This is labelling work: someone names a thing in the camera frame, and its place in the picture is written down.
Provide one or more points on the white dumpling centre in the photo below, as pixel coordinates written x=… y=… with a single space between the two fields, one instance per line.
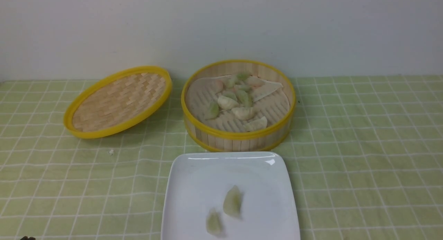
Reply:
x=244 y=113

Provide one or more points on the yellow rimmed bamboo steamer basket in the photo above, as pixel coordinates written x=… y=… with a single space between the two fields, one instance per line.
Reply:
x=216 y=140

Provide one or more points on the white square plate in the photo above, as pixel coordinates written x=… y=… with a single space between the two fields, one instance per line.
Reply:
x=199 y=182

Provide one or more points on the green dumpling rear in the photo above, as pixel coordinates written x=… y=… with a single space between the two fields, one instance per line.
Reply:
x=242 y=76

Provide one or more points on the pale green dumpling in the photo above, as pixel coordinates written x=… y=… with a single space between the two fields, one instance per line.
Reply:
x=214 y=224

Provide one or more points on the light green dumpling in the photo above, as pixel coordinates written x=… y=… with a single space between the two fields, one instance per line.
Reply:
x=232 y=205

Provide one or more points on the green dumpling left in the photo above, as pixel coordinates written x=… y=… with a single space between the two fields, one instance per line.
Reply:
x=212 y=111

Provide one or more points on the pale white dumpling middle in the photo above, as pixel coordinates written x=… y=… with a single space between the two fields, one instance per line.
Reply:
x=227 y=103

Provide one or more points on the pink dumpling rear right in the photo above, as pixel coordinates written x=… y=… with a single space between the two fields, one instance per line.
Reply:
x=254 y=81

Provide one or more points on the yellow rimmed bamboo steamer lid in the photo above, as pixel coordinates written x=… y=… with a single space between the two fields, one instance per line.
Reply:
x=118 y=102

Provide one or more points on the green checkered tablecloth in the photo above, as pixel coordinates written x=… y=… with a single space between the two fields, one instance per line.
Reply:
x=364 y=156

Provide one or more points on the green dumpling centre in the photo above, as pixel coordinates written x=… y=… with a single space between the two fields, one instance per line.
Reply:
x=244 y=98

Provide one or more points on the pink dumpling rear left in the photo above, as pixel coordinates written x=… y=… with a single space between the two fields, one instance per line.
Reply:
x=218 y=86

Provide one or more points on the dark object bottom edge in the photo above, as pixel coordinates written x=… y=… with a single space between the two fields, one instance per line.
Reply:
x=27 y=238

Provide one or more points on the pink dumpling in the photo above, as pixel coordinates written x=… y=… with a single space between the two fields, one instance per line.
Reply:
x=254 y=81
x=218 y=86

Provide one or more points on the white dumpling front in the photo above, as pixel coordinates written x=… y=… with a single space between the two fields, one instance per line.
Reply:
x=256 y=125

